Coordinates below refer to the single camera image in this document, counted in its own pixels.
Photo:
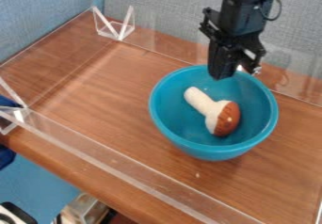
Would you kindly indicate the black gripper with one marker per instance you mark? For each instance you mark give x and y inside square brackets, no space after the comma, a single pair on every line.
[232,29]

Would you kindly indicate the brown and white mushroom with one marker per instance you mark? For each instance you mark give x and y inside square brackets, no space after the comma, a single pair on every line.
[222,115]

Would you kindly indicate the blue plastic bowl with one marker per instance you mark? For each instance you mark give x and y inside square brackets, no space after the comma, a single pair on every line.
[182,124]

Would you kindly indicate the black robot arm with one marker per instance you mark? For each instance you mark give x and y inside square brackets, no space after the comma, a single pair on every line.
[232,29]

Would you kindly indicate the clear acrylic back barrier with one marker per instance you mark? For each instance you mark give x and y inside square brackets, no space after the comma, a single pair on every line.
[288,73]

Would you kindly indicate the clear acrylic barrier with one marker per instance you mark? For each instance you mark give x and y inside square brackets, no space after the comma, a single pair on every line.
[288,73]
[109,168]

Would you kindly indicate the clear acrylic front barrier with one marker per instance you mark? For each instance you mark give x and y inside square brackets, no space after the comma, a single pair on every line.
[109,168]

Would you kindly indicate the blue cloth object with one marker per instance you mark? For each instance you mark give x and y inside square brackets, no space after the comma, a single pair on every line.
[6,153]

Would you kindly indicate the black and white object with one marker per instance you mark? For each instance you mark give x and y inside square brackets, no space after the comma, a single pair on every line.
[12,215]

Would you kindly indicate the clear acrylic corner bracket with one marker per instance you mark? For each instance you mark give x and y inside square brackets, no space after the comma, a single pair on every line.
[111,29]

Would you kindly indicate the metal frame under table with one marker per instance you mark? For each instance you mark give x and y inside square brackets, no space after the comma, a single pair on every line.
[84,210]

